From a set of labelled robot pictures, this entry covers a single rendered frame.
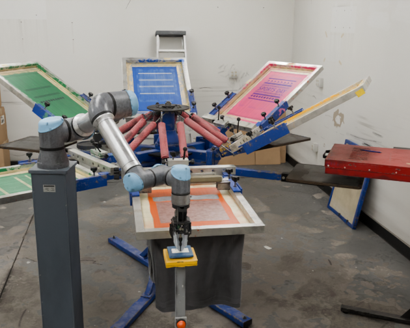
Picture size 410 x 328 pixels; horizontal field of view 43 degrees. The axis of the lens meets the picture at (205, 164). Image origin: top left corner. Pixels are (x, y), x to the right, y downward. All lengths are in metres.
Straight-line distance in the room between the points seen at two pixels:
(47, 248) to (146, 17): 4.62
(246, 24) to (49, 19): 2.49
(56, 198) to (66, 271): 0.38
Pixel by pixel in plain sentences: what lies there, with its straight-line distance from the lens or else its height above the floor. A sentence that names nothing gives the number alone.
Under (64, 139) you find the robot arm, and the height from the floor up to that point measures 1.33.
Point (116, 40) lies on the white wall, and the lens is 6.89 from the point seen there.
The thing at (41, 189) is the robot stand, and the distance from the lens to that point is 2.62.
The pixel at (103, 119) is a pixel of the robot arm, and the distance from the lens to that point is 2.17.
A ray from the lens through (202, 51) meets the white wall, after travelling 6.99.
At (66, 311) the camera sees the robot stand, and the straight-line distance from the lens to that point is 2.86.
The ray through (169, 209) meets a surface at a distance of 2.69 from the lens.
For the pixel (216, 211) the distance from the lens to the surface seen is 2.67.
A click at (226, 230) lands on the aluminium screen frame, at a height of 0.97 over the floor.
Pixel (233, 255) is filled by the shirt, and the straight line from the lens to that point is 2.56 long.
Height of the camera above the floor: 1.89
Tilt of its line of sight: 15 degrees down
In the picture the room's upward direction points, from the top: 1 degrees clockwise
